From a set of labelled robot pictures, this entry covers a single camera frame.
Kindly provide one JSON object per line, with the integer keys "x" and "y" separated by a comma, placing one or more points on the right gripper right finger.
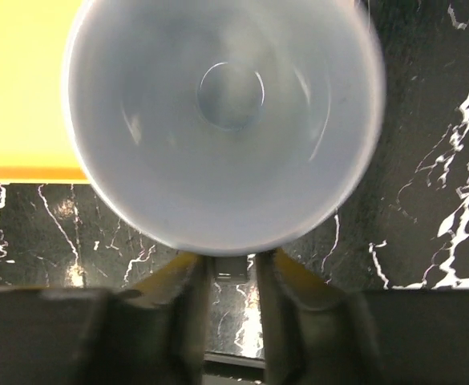
{"x": 315, "y": 333}

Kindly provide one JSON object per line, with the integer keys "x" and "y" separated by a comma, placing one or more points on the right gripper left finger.
{"x": 151, "y": 333}

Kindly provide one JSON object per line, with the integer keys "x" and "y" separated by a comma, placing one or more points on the white mug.
{"x": 223, "y": 128}

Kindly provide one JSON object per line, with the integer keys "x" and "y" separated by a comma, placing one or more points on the orange plastic tray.
{"x": 34, "y": 147}

